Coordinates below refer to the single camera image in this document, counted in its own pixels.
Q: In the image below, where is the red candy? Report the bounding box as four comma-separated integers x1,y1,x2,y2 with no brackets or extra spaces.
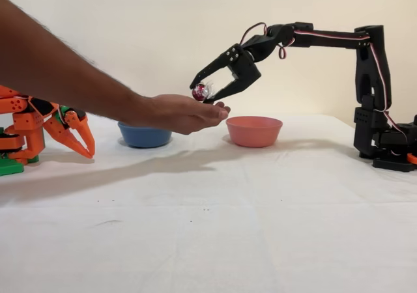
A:
191,80,216,102

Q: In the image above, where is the person's bare forearm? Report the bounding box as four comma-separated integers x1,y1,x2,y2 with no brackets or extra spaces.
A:
0,0,143,128

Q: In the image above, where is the person's bare hand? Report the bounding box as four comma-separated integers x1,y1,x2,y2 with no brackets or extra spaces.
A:
133,93,231,135

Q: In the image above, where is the pink bowl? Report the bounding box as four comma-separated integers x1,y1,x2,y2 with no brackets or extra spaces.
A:
225,116,283,148

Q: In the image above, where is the blue bowl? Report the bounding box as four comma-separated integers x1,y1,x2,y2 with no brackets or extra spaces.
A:
117,120,173,149

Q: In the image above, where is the white table cloth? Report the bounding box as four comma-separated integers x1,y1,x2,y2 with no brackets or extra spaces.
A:
0,112,417,293

